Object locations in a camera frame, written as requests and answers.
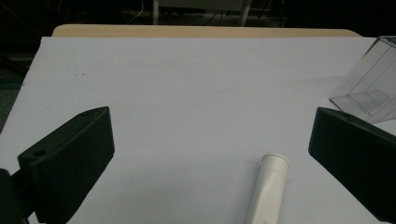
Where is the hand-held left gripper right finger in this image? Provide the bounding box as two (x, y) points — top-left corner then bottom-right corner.
(308, 106), (396, 224)

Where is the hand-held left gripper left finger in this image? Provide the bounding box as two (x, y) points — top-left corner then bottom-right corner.
(17, 105), (116, 224)

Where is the white plastic tube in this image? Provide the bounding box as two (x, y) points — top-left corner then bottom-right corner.
(243, 153), (290, 224)

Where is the clear plastic box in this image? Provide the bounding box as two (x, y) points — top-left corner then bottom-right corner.
(329, 35), (396, 124)

